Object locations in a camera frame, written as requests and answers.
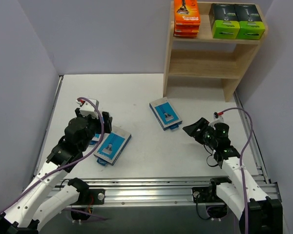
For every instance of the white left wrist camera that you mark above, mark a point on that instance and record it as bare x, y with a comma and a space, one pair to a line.
86, 109

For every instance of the orange styler box back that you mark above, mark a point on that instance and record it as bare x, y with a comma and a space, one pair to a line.
186, 12

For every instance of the black green GilletteLabs box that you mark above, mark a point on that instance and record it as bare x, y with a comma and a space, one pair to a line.
250, 22
223, 21

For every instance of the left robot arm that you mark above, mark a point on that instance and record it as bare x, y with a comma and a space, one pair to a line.
32, 209

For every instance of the aluminium rail base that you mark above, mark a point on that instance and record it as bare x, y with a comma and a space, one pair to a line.
146, 192

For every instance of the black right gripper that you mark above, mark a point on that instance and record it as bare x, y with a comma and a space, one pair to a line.
202, 133

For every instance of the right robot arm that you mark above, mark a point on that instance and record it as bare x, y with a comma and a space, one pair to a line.
256, 211

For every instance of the orange Gillette Fusion5 box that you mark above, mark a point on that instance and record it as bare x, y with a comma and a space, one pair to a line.
186, 28

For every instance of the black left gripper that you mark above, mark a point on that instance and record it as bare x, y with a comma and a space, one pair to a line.
106, 120

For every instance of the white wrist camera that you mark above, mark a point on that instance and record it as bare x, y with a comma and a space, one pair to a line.
86, 109
217, 118

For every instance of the orange styler box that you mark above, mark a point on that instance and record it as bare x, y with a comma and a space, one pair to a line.
186, 12
185, 35

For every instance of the harry's razor box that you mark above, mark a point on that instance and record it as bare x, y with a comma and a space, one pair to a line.
112, 145
94, 140
165, 113

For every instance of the wooden shelf unit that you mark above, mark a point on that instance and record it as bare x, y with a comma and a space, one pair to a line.
192, 63

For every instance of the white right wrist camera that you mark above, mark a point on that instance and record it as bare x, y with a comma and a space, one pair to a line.
217, 118

